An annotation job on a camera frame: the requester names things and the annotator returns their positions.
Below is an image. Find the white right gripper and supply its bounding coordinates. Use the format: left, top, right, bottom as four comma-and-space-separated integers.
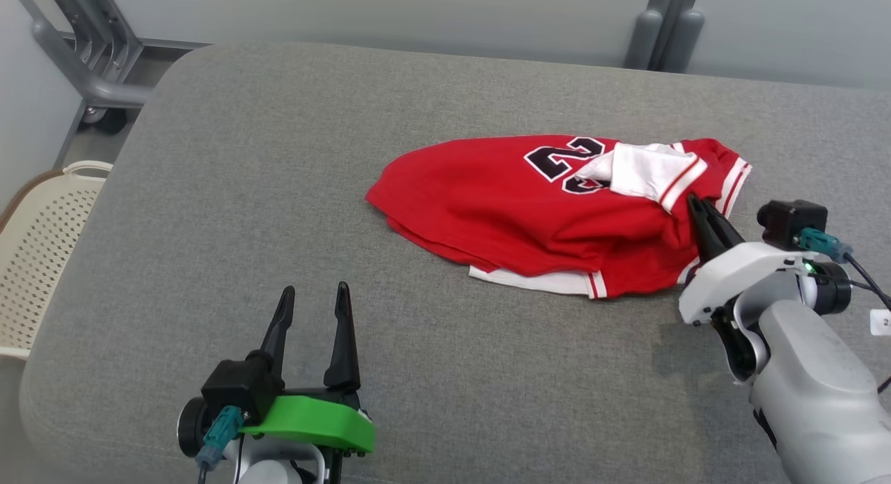
677, 193, 812, 326

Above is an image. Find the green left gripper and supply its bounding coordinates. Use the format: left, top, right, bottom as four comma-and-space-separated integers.
240, 281, 377, 457

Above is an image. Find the red basketball jersey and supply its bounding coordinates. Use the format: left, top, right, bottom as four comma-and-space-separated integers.
365, 134, 752, 300

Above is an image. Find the beige perforated laundry basket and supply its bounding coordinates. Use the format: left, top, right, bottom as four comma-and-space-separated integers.
0, 160, 113, 363

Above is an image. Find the grey wall post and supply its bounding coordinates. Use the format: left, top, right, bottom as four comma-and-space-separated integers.
623, 0, 705, 74

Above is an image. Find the grey metal cart frame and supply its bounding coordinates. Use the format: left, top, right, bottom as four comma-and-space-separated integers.
7, 0, 210, 136

